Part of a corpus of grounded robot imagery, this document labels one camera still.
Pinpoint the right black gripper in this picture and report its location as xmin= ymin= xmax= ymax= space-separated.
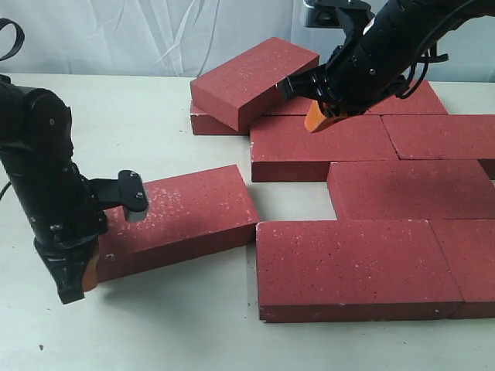
xmin=277 ymin=1 xmax=429 ymax=133

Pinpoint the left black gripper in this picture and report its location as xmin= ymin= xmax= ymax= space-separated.
xmin=9 ymin=154 xmax=108 ymax=305

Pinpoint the red brick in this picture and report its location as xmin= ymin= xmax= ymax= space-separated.
xmin=190 ymin=37 xmax=319 ymax=133
xmin=256 ymin=220 xmax=463 ymax=323
xmin=97 ymin=165 xmax=260 ymax=282
xmin=430 ymin=220 xmax=494 ymax=319
xmin=250 ymin=115 xmax=398 ymax=182

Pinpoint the centre lower base brick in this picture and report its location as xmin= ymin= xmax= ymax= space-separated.
xmin=327 ymin=160 xmax=494 ymax=220

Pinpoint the base brick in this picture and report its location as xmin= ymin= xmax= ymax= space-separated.
xmin=367 ymin=80 xmax=448 ymax=116
xmin=189 ymin=97 xmax=311 ymax=135
xmin=382 ymin=114 xmax=494 ymax=179
xmin=327 ymin=160 xmax=494 ymax=220

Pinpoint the rear right base brick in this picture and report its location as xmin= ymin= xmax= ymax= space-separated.
xmin=367 ymin=80 xmax=448 ymax=116

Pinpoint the right middle base brick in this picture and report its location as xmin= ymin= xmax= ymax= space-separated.
xmin=382 ymin=114 xmax=494 ymax=179

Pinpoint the rear left base brick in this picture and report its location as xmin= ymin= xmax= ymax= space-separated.
xmin=189 ymin=97 xmax=311 ymax=135

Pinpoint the white backdrop cloth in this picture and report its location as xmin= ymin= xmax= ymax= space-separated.
xmin=0 ymin=0 xmax=495 ymax=83

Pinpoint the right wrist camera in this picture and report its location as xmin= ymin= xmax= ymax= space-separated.
xmin=299 ymin=0 xmax=374 ymax=29

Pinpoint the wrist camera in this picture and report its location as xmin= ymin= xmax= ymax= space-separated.
xmin=299 ymin=0 xmax=374 ymax=29
xmin=88 ymin=170 xmax=149 ymax=223

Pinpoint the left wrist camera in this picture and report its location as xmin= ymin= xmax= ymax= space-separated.
xmin=88 ymin=170 xmax=149 ymax=223

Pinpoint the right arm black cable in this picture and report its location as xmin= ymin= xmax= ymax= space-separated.
xmin=394 ymin=0 xmax=465 ymax=100

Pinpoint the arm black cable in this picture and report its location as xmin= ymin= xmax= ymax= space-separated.
xmin=0 ymin=18 xmax=26 ymax=202
xmin=394 ymin=0 xmax=465 ymax=100

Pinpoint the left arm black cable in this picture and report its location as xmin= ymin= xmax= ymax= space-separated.
xmin=0 ymin=18 xmax=26 ymax=202

